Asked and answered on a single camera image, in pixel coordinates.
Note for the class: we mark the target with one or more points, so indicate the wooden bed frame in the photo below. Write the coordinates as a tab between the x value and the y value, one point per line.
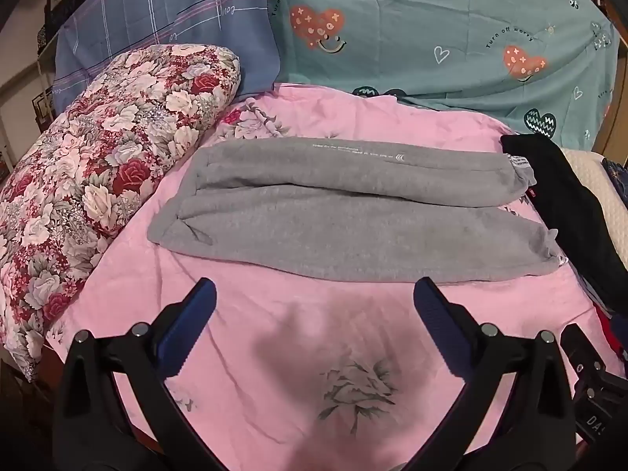
611	122

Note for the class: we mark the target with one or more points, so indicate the teal heart printed sheet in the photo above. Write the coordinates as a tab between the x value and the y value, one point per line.
417	44

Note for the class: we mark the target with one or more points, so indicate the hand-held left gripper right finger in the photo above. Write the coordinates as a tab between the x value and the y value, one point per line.
434	311

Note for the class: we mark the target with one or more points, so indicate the pink floral bedsheet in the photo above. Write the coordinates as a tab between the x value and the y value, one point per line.
274	333

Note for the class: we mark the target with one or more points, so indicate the white textured cloth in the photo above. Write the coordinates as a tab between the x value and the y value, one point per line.
606	191

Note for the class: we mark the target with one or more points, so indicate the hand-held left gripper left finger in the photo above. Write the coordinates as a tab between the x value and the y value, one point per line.
194	321

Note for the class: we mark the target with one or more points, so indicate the red floral quilt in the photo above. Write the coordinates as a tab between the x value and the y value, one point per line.
103	157

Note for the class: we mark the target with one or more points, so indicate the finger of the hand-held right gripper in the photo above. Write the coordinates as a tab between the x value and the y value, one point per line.
581	351

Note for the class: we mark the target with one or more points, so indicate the grey pants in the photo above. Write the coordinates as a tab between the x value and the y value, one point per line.
333	225

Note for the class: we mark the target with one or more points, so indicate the blue plaid pillow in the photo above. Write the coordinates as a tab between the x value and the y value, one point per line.
167	14

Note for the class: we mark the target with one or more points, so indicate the black garment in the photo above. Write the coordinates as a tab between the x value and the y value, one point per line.
564	191

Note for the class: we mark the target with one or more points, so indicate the dark blue patterned cloth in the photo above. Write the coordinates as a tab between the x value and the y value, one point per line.
617	174

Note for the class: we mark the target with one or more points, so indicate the dark red cloth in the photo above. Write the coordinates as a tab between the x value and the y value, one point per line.
613	331

